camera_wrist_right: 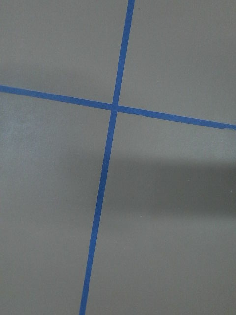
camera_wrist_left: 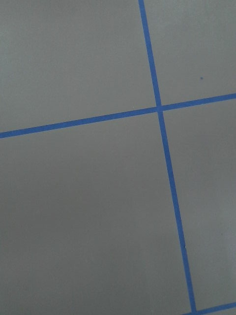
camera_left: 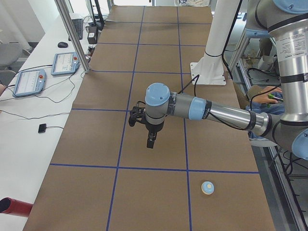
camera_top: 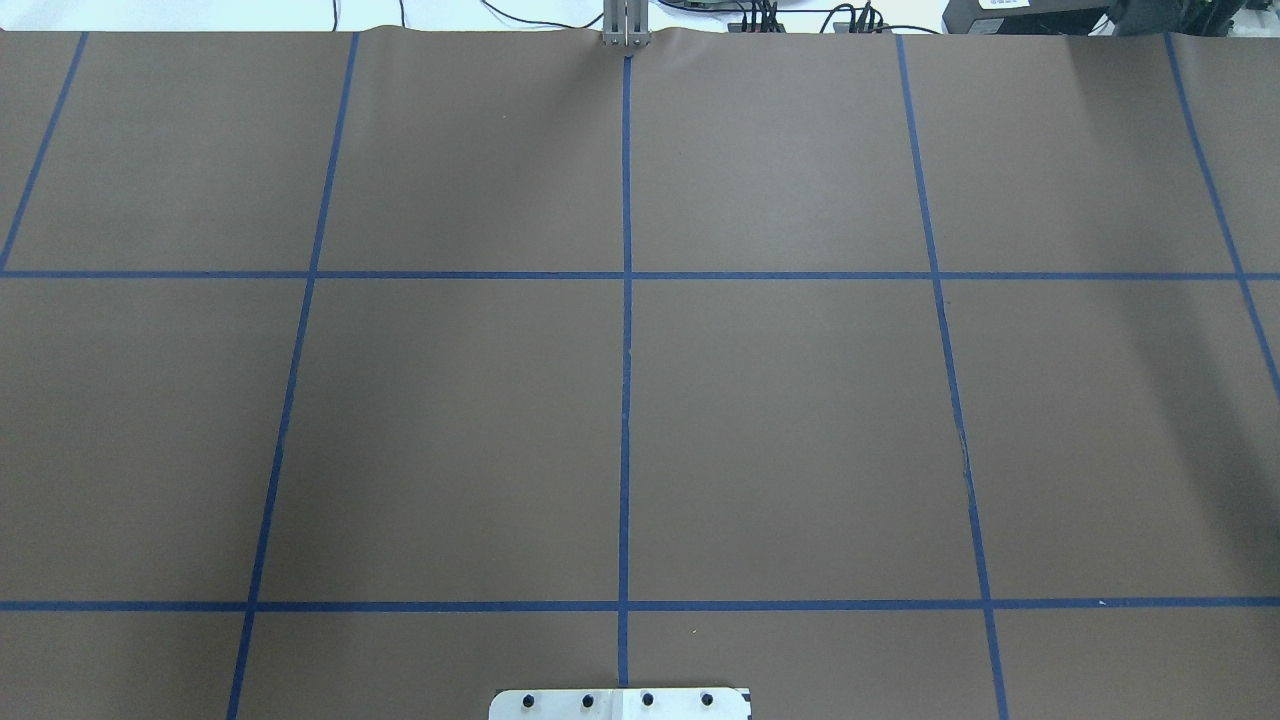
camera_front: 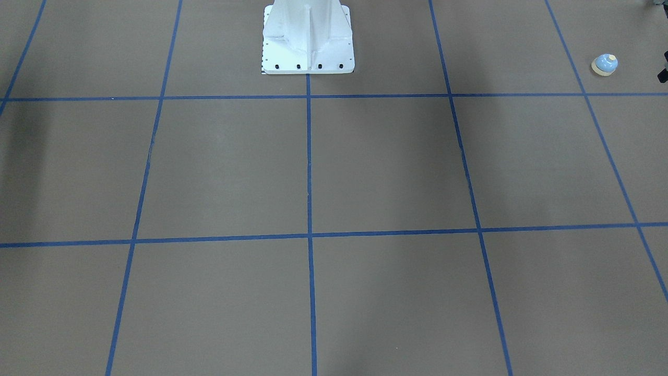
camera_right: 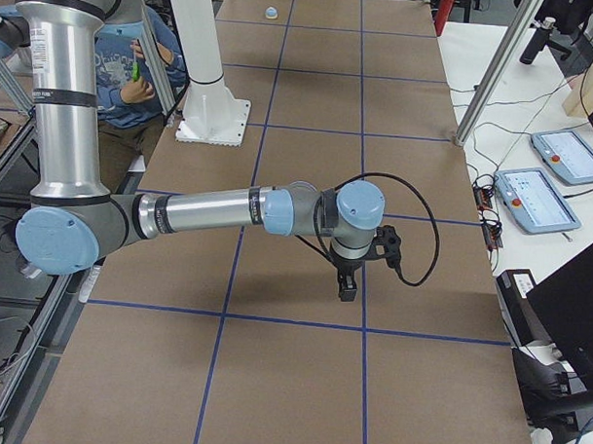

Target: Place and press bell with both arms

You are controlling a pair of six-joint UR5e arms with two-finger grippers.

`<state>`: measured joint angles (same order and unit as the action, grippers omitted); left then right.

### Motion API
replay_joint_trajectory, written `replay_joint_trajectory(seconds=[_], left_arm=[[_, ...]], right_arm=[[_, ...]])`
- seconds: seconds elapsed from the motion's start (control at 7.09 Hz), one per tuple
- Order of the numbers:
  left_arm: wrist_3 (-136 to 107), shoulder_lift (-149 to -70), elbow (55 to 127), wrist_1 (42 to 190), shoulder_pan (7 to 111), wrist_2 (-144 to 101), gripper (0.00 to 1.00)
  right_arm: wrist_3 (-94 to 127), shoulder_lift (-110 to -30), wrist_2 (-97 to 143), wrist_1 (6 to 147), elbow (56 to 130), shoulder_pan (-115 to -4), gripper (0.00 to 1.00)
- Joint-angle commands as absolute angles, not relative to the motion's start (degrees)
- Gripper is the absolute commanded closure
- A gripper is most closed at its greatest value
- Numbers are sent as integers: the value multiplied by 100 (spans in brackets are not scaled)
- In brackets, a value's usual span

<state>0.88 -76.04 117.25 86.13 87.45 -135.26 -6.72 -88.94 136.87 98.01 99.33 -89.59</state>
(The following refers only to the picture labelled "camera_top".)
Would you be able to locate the white camera pole base plate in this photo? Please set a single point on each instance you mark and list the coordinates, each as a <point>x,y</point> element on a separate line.
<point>623,703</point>

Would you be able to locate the black computer box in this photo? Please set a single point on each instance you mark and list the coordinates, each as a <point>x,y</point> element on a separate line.
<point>1024,18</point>

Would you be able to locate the aluminium frame post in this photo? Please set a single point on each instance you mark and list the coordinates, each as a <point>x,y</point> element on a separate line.
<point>625,23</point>

